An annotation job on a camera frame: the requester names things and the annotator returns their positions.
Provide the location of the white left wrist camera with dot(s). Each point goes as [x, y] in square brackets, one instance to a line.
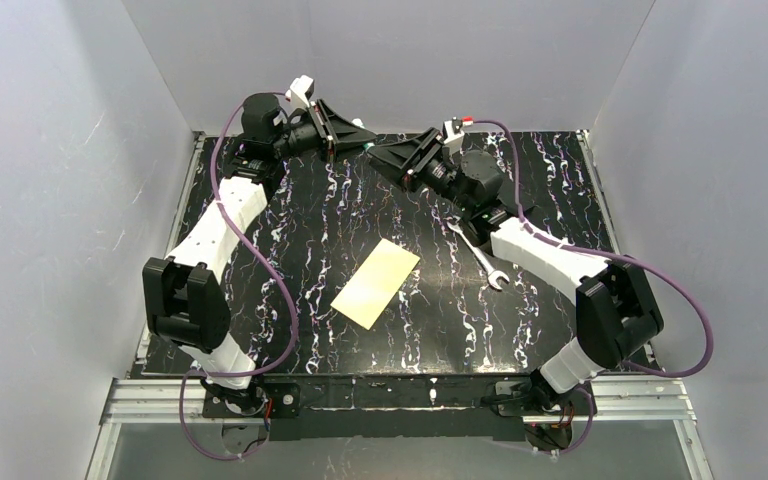
[300, 92]

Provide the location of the aluminium front rail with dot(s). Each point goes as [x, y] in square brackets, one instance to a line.
[616, 397]

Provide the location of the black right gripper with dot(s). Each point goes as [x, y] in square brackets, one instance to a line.
[416, 162]

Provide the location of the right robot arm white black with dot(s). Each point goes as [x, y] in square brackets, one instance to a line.
[615, 309]

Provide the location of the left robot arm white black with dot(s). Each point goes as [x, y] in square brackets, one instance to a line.
[184, 300]

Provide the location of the silver wrench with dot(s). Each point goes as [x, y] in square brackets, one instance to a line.
[495, 277]

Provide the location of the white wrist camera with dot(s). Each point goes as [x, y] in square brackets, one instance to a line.
[300, 92]
[453, 133]

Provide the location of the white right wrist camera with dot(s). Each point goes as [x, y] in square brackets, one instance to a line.
[453, 133]

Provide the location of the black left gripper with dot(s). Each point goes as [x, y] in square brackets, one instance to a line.
[322, 129]

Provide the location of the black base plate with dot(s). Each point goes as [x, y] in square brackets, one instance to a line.
[512, 415]

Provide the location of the cream envelope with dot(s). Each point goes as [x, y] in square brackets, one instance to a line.
[377, 280]

